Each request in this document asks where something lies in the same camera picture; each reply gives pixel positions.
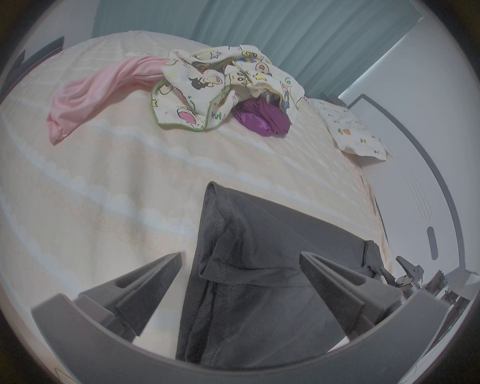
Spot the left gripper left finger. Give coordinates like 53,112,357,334
77,252,183,343

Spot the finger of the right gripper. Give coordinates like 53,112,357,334
379,267,399,287
395,256,425,279

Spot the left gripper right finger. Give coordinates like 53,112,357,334
299,251,404,336

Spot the black T-shirt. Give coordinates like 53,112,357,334
175,181,385,366

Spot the bed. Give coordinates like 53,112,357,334
0,30,464,361

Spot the white printed pillow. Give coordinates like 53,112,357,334
307,98,388,162

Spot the purple garment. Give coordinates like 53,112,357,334
231,97,292,137

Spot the pink garment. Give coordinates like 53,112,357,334
46,54,167,145

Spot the white printed pyjama top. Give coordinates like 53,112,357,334
151,44,305,133

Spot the blue-green curtain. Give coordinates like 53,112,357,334
92,0,422,102

